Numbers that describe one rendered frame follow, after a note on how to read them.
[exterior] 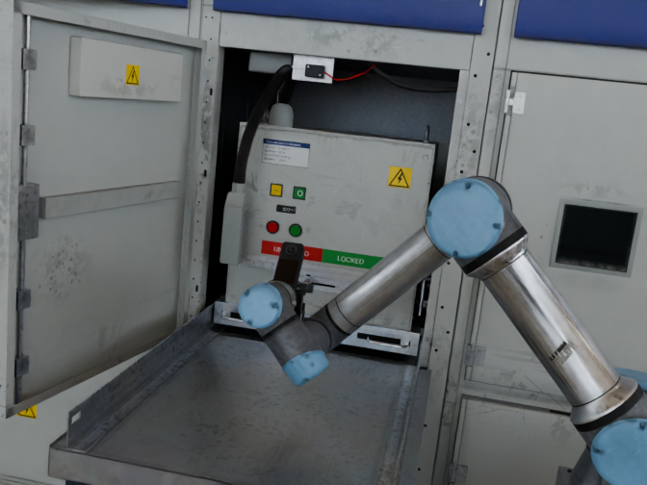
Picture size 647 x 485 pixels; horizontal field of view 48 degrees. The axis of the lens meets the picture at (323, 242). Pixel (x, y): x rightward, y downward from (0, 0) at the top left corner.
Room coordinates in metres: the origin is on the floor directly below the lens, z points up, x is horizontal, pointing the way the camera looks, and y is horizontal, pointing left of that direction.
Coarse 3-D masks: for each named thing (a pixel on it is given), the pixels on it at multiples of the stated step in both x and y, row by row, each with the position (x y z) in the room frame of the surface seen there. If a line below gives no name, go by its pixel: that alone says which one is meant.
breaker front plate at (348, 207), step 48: (336, 144) 1.80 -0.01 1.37; (384, 144) 1.78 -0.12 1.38; (288, 192) 1.81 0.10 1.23; (336, 192) 1.79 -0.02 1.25; (384, 192) 1.77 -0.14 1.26; (288, 240) 1.81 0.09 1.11; (336, 240) 1.79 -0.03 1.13; (384, 240) 1.77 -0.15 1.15; (240, 288) 1.83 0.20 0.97; (336, 288) 1.79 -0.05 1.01
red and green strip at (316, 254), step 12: (264, 252) 1.82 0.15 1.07; (276, 252) 1.82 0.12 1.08; (312, 252) 1.80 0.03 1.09; (324, 252) 1.79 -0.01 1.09; (336, 252) 1.79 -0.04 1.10; (348, 252) 1.78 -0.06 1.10; (336, 264) 1.79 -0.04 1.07; (348, 264) 1.78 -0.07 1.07; (360, 264) 1.78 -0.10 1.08; (372, 264) 1.77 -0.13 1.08
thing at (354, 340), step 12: (216, 300) 1.83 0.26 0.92; (216, 312) 1.83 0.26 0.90; (240, 324) 1.82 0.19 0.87; (372, 324) 1.77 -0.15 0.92; (360, 336) 1.76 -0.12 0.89; (372, 336) 1.76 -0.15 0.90; (384, 336) 1.75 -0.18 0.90; (396, 336) 1.75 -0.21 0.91; (420, 336) 1.78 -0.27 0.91; (384, 348) 1.75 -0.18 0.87; (396, 348) 1.75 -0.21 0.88; (408, 348) 1.74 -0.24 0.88
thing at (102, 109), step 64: (0, 0) 1.24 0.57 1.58; (0, 64) 1.24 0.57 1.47; (64, 64) 1.38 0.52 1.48; (128, 64) 1.52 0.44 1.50; (192, 64) 1.81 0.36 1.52; (0, 128) 1.24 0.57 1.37; (64, 128) 1.39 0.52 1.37; (128, 128) 1.58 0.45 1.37; (0, 192) 1.24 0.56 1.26; (64, 192) 1.40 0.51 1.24; (128, 192) 1.56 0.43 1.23; (192, 192) 1.79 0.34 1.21; (0, 256) 1.23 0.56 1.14; (64, 256) 1.40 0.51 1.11; (128, 256) 1.60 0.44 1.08; (0, 320) 1.23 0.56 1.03; (64, 320) 1.41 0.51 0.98; (128, 320) 1.62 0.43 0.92; (0, 384) 1.23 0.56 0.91; (64, 384) 1.37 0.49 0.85
